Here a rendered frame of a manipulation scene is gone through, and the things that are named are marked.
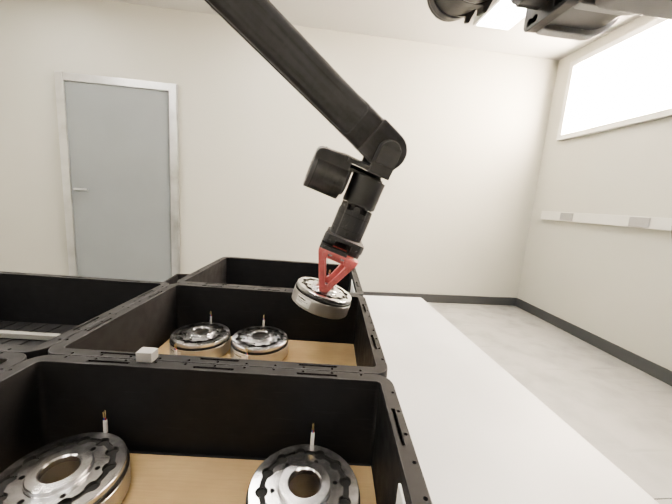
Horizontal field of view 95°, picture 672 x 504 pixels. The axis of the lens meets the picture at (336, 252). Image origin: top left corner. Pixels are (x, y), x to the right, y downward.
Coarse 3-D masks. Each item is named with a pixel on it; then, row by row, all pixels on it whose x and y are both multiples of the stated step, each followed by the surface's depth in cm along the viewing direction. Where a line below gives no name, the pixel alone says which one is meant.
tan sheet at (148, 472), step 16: (144, 464) 33; (160, 464) 33; (176, 464) 33; (192, 464) 34; (208, 464) 34; (224, 464) 34; (240, 464) 34; (256, 464) 34; (144, 480) 31; (160, 480) 31; (176, 480) 32; (192, 480) 32; (208, 480) 32; (224, 480) 32; (240, 480) 32; (368, 480) 33; (128, 496) 30; (144, 496) 30; (160, 496) 30; (176, 496) 30; (192, 496) 30; (208, 496) 30; (224, 496) 30; (240, 496) 30; (368, 496) 31
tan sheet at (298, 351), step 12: (168, 348) 57; (288, 348) 61; (300, 348) 61; (312, 348) 61; (324, 348) 62; (336, 348) 62; (348, 348) 62; (288, 360) 56; (300, 360) 56; (312, 360) 57; (324, 360) 57; (336, 360) 57; (348, 360) 58
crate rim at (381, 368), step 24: (168, 288) 60; (192, 288) 63; (216, 288) 63; (240, 288) 63; (120, 312) 47; (72, 336) 39; (168, 360) 35; (192, 360) 36; (216, 360) 36; (240, 360) 36; (264, 360) 37; (384, 360) 39
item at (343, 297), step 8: (304, 280) 56; (312, 280) 57; (304, 288) 51; (312, 288) 52; (312, 296) 50; (320, 296) 50; (328, 296) 52; (336, 296) 53; (344, 296) 55; (344, 304) 52
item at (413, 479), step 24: (48, 360) 33; (72, 360) 34; (96, 360) 34; (120, 360) 34; (0, 384) 30; (360, 384) 34; (384, 384) 34; (408, 432) 27; (408, 456) 24; (408, 480) 22
